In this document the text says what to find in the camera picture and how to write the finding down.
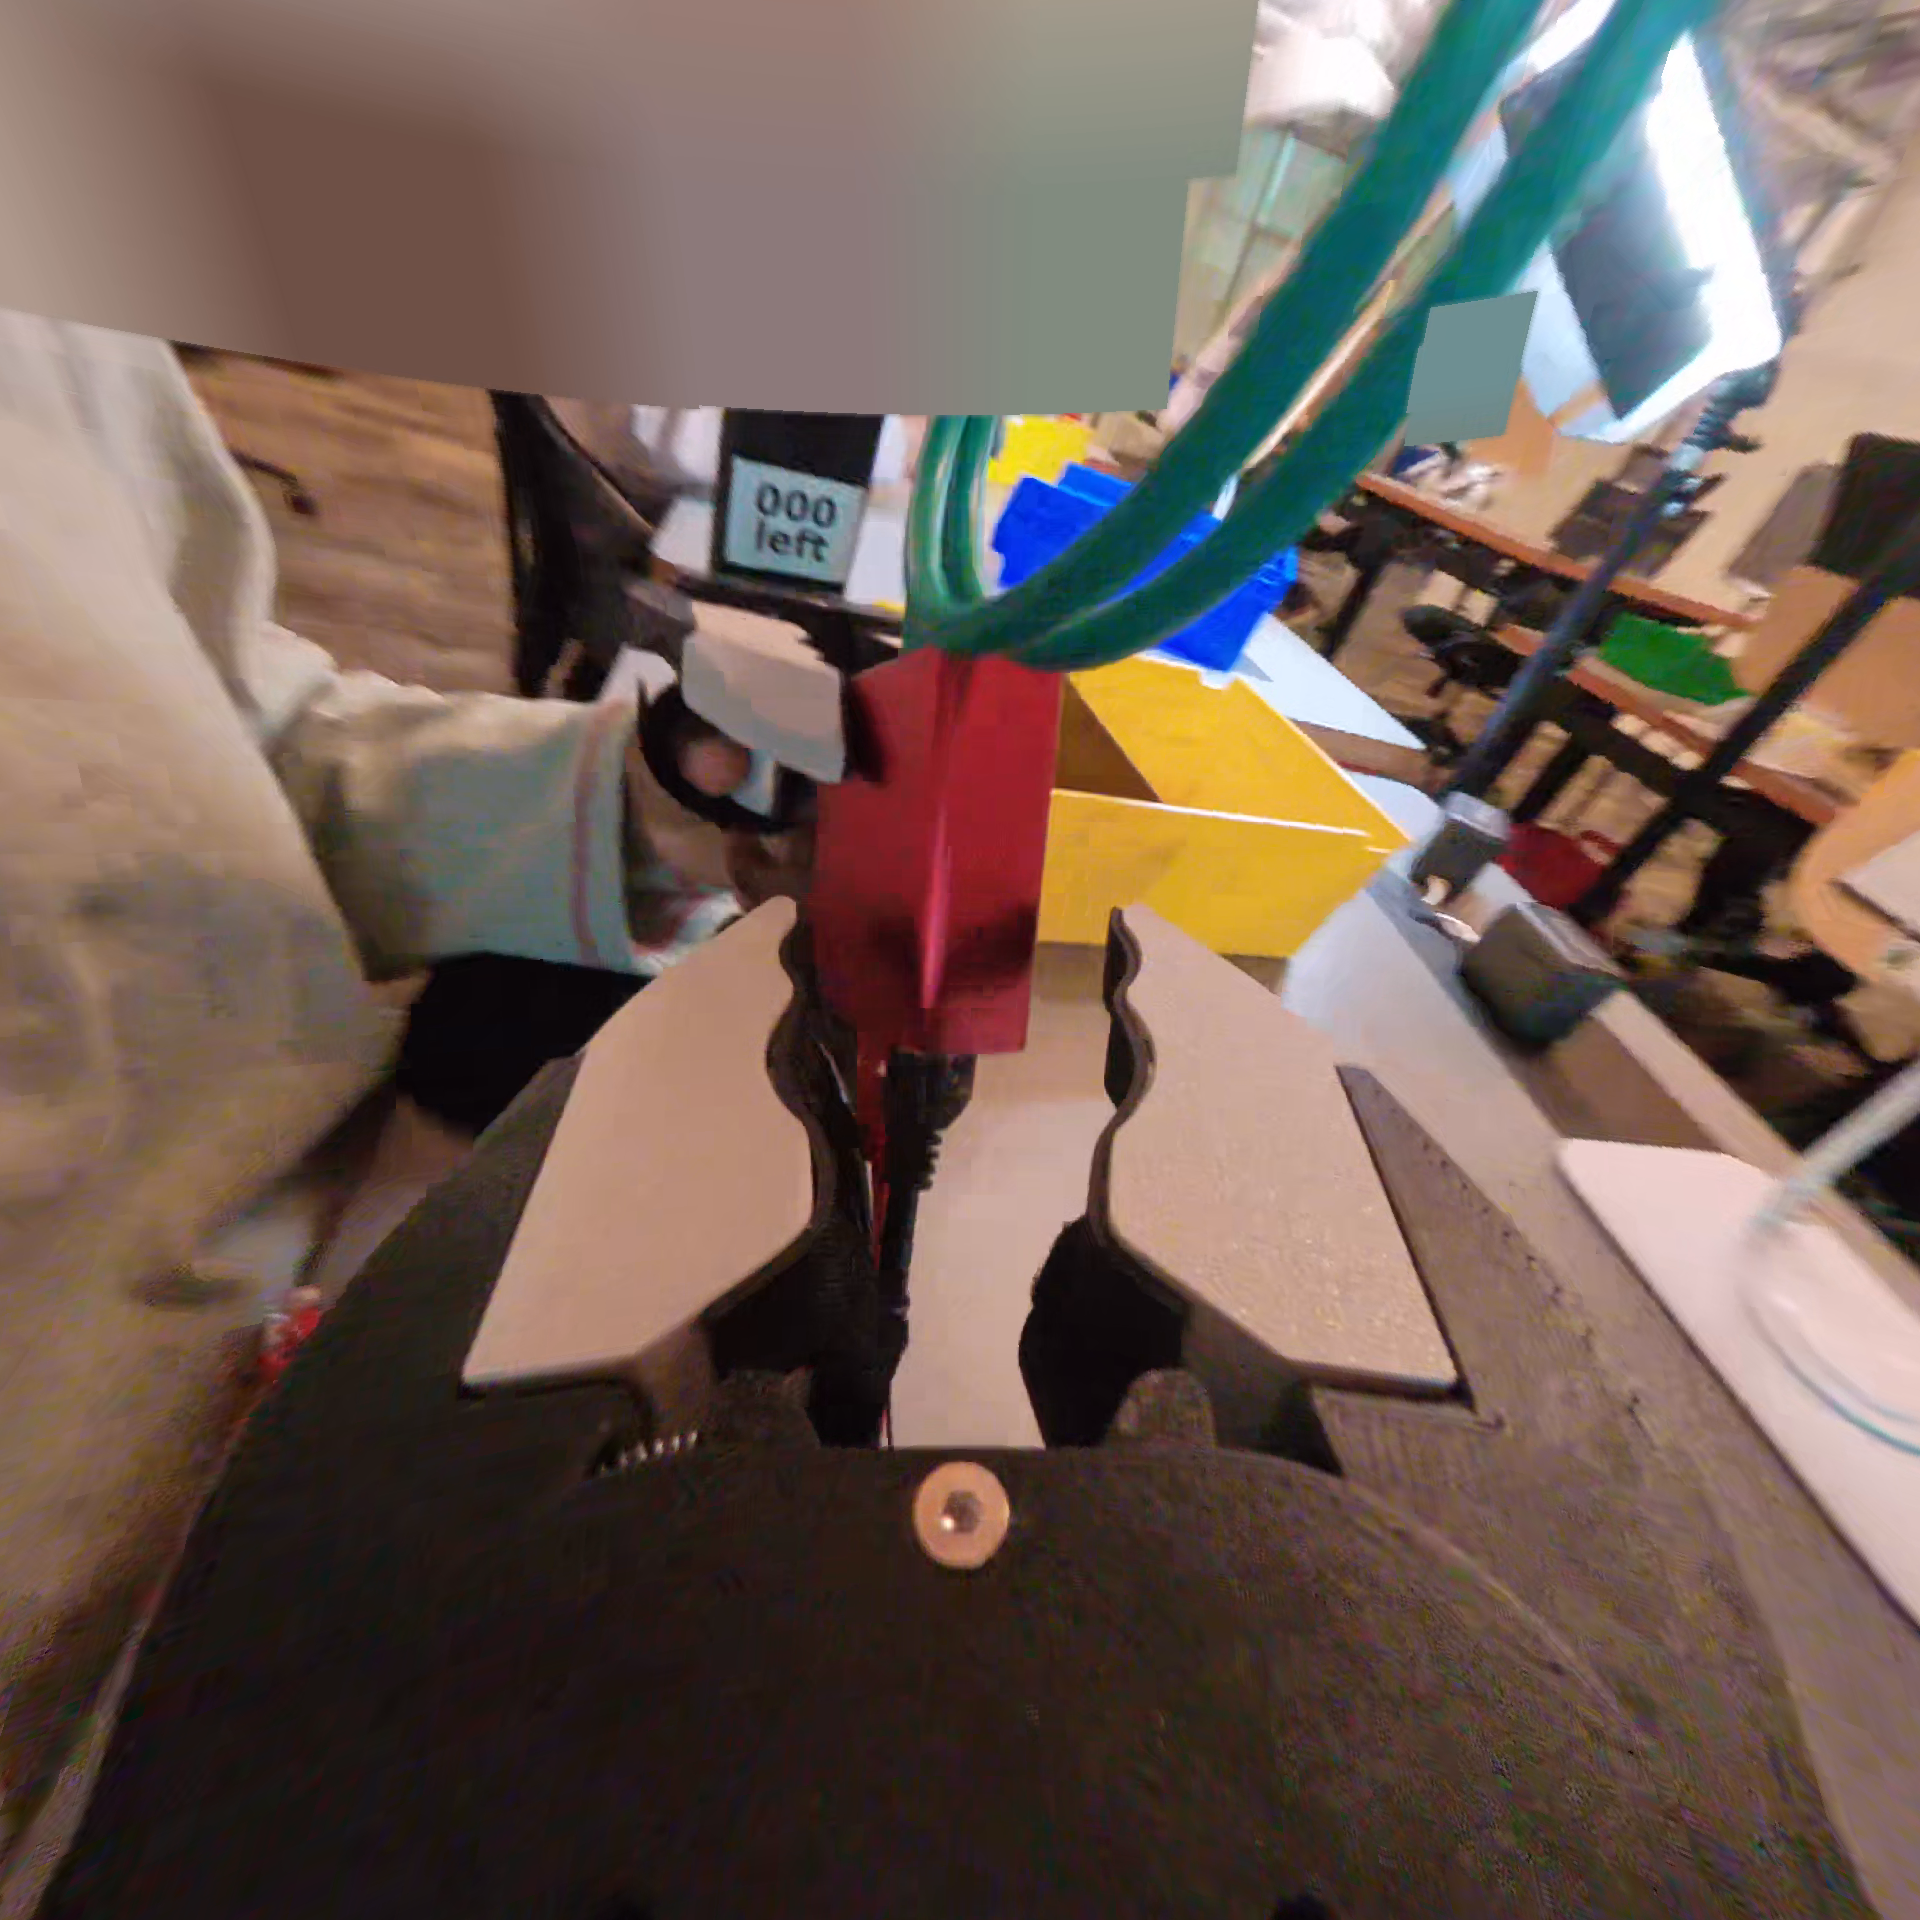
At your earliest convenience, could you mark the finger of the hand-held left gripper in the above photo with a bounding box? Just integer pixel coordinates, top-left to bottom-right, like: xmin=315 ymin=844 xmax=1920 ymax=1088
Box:
xmin=682 ymin=608 xmax=858 ymax=790

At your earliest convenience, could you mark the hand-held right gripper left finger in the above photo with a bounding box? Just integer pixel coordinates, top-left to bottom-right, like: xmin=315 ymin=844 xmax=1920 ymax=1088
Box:
xmin=462 ymin=899 xmax=905 ymax=1447

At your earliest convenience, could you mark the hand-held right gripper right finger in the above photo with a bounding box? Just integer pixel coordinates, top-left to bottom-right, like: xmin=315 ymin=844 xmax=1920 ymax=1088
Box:
xmin=1018 ymin=903 xmax=1459 ymax=1447

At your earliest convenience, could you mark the red ethernet splitter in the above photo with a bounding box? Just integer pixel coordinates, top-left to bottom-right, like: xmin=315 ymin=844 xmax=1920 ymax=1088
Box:
xmin=816 ymin=653 xmax=1071 ymax=1058

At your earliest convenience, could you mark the red ethernet cable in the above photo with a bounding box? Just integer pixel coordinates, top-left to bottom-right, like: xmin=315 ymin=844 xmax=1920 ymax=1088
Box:
xmin=854 ymin=1048 xmax=905 ymax=1259

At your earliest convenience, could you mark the black ethernet cable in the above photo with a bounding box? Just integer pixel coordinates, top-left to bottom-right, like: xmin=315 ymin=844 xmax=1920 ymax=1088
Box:
xmin=863 ymin=1048 xmax=977 ymax=1447

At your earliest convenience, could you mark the blue plastic bin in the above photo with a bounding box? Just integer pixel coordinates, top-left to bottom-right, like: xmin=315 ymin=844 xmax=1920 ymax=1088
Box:
xmin=994 ymin=459 xmax=1302 ymax=672

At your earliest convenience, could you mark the yellow plastic bin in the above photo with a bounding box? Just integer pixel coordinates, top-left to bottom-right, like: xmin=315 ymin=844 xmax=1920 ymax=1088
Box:
xmin=1035 ymin=653 xmax=1413 ymax=962
xmin=994 ymin=416 xmax=1109 ymax=487

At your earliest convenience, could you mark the green ethernet cable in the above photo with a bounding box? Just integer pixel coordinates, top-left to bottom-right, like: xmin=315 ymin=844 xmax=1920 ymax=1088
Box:
xmin=905 ymin=0 xmax=1729 ymax=672

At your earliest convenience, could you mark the grey desk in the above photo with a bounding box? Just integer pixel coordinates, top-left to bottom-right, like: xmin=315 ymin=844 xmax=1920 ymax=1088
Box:
xmin=882 ymin=602 xmax=1920 ymax=1920

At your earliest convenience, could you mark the grey power box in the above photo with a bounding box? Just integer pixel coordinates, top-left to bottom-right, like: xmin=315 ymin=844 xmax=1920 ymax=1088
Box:
xmin=1459 ymin=903 xmax=1634 ymax=1048

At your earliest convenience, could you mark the white board stand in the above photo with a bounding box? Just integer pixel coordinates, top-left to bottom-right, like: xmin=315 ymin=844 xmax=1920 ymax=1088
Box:
xmin=1555 ymin=1058 xmax=1920 ymax=1632

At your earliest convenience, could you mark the dark grey power adapter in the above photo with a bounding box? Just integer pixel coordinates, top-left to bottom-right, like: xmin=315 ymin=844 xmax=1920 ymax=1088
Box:
xmin=1408 ymin=797 xmax=1512 ymax=899

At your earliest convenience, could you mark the person's beige sweater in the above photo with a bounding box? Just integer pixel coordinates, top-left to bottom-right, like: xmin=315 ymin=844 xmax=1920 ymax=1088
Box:
xmin=0 ymin=308 xmax=423 ymax=1805

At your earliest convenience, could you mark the green plastic bin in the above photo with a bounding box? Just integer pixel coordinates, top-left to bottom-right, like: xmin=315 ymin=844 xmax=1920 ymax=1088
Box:
xmin=1602 ymin=613 xmax=1748 ymax=705

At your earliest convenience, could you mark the wooden office table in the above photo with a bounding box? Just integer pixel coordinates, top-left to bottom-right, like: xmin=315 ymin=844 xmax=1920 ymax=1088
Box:
xmin=1320 ymin=474 xmax=1849 ymax=903

